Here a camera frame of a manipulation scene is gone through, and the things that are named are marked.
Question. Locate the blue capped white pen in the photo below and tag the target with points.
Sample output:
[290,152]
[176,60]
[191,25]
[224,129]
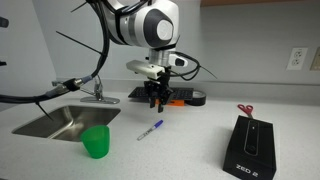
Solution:
[155,126]

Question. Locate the orange block under keyboard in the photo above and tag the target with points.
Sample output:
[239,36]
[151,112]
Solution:
[172,102]

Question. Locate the black keyboard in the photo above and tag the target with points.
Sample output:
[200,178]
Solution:
[179,93]

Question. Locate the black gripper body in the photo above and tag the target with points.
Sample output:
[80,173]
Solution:
[159,88]

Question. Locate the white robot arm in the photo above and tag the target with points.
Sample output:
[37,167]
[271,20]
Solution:
[152,24]

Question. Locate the white wall outlet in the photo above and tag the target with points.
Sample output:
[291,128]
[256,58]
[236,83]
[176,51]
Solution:
[297,58]

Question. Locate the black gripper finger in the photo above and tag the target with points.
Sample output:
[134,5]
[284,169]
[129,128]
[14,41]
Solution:
[161,105]
[152,102]

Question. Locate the black ZED 2 box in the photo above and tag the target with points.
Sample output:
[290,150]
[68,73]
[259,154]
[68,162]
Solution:
[250,154]

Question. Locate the black tape roll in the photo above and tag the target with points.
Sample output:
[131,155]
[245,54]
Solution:
[198,99]

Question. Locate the chrome faucet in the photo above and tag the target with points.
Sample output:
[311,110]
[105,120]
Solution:
[95,96]

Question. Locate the green plastic cup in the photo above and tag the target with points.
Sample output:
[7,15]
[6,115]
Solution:
[96,141]

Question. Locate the red handled scissors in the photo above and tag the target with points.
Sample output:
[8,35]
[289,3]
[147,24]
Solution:
[247,109]

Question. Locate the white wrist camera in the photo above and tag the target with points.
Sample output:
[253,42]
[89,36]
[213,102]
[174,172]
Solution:
[150,70]

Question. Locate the stainless steel sink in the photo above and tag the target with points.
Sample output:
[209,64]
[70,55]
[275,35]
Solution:
[68,122]

